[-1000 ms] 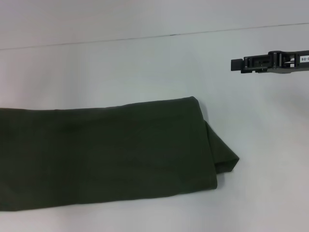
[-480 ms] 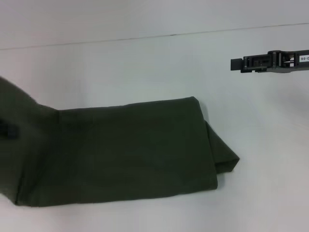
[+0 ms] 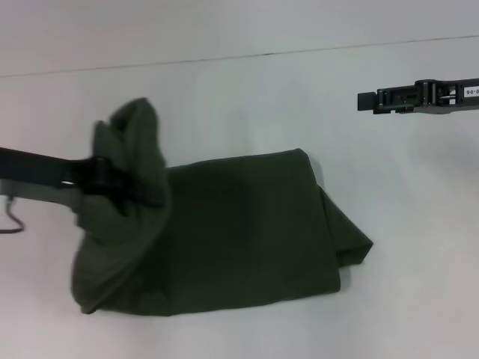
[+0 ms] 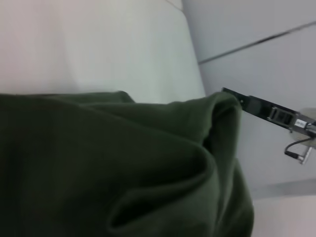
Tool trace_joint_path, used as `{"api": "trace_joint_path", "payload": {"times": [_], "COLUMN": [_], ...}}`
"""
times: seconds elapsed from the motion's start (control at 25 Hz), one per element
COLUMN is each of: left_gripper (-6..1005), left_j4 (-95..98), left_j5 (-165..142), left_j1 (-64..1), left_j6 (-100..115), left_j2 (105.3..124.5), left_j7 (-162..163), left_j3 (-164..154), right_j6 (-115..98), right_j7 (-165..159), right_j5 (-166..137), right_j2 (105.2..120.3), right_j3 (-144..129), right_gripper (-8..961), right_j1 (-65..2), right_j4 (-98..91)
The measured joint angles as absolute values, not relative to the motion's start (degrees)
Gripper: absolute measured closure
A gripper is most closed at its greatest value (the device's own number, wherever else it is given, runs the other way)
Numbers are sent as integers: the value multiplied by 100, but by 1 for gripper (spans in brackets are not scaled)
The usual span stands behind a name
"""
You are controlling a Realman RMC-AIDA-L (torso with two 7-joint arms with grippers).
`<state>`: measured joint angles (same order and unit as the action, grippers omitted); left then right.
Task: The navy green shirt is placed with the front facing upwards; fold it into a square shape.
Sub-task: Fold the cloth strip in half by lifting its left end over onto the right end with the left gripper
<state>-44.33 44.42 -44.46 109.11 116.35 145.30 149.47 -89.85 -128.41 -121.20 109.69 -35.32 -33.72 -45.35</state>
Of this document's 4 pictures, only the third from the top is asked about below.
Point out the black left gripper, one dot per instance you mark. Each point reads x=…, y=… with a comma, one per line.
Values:
x=33, y=175

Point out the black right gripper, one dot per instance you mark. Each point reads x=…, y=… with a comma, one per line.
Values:
x=449, y=96

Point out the dark green FREE t-shirt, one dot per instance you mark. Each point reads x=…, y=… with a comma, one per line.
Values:
x=224, y=232

